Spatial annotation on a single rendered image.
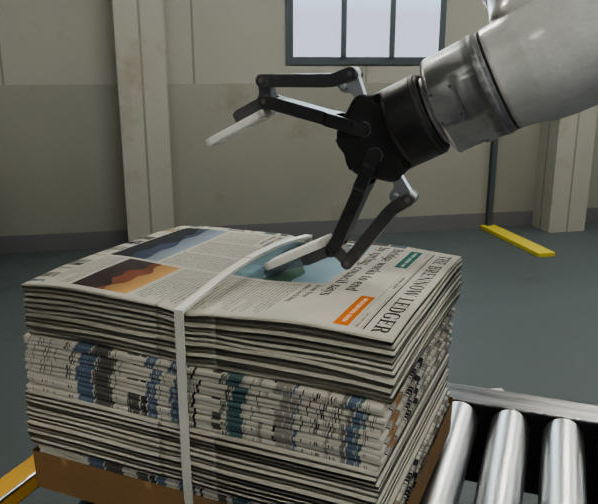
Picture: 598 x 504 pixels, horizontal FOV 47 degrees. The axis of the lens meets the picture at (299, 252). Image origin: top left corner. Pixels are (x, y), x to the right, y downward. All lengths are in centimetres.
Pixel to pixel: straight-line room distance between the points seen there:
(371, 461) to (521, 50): 34
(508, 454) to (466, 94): 44
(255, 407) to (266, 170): 432
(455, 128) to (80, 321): 38
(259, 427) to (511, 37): 38
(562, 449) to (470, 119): 45
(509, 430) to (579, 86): 47
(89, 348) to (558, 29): 49
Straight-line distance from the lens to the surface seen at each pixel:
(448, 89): 59
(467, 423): 92
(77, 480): 76
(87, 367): 69
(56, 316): 70
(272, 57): 485
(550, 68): 57
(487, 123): 59
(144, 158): 455
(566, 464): 86
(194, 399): 63
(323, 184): 499
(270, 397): 59
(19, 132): 485
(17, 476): 80
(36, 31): 482
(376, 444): 57
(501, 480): 81
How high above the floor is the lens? 123
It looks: 15 degrees down
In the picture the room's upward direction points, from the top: straight up
